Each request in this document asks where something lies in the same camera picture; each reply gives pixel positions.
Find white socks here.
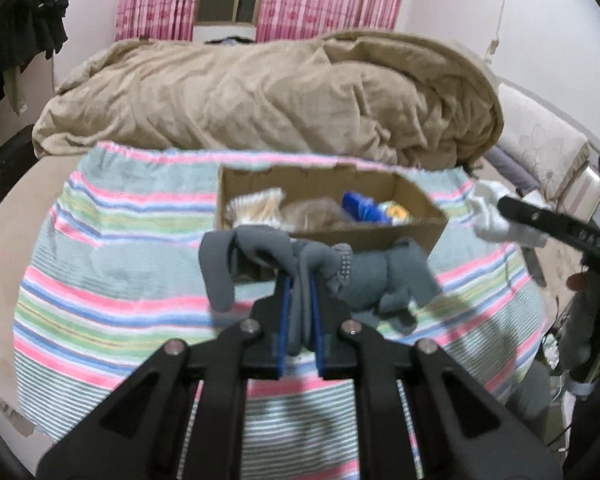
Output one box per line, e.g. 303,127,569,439
467,180,548,248

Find capybara tissue pack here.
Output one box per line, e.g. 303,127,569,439
378,200,412,226

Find clear plastic snack bag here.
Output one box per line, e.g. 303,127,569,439
280,197,353,233

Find blue tissue packet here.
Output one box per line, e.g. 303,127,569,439
341,192,391,224

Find person hand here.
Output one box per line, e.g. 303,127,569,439
566,272,593,292

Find white embroidered pillow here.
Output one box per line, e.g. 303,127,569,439
498,82,591,203

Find grey pillow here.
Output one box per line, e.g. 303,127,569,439
484,145,541,196

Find striped pastel towel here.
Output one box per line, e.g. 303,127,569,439
14,142,547,479

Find cotton swab bag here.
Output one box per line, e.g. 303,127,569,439
224,188,286,228

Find brown cardboard box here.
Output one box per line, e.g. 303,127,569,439
214,164,448,252

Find tan crumpled blanket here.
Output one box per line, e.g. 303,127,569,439
32,29,504,170

